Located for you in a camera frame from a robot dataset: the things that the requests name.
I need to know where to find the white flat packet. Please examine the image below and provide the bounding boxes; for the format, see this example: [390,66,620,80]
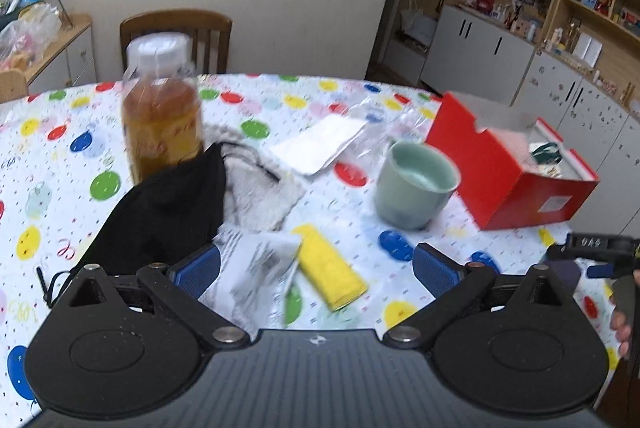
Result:
[270,114,369,177]

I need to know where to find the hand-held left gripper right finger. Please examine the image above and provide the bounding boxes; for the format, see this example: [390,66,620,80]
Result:
[382,242,583,351]

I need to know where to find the plastic bag of toys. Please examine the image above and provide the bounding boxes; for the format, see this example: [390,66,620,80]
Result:
[0,2,64,72]

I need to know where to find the white and wood wall cabinet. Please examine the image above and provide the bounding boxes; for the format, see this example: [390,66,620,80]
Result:
[367,0,640,235]

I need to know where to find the white paper bag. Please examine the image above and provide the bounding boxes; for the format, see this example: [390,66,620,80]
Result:
[401,0,439,45]

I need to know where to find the amber drink bottle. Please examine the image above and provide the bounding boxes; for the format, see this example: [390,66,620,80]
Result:
[121,34,206,187]

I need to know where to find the white card stand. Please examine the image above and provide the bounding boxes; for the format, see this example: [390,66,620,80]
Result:
[572,33,604,65]

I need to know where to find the small wooden side cabinet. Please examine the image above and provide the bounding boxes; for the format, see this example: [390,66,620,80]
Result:
[22,13,99,95]

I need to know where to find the clear plastic bag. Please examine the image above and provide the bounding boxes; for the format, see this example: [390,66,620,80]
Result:
[345,97,437,159]

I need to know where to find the person's right hand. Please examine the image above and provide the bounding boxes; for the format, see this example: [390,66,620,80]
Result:
[609,270,640,361]

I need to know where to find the wooden chair back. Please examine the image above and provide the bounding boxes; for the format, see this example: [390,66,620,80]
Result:
[0,70,29,105]

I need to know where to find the red cardboard box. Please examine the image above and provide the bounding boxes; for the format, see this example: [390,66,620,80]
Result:
[425,91,600,232]

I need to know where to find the yellow cloth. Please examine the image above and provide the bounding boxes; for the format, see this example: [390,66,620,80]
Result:
[291,224,369,312]

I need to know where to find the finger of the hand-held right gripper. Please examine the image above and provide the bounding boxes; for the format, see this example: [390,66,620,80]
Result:
[586,262,623,280]

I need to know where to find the white fluffy towel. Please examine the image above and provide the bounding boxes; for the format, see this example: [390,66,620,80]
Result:
[200,125,307,232]

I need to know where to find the wooden slatted chair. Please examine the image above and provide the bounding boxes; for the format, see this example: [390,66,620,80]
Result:
[119,9,234,77]

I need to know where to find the pale green ceramic cup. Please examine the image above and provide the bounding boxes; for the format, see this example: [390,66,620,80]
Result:
[375,140,462,231]

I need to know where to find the black cloth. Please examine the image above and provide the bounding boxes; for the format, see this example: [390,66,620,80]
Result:
[36,143,227,310]

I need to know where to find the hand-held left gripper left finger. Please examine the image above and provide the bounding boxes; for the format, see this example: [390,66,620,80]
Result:
[49,244,252,352]

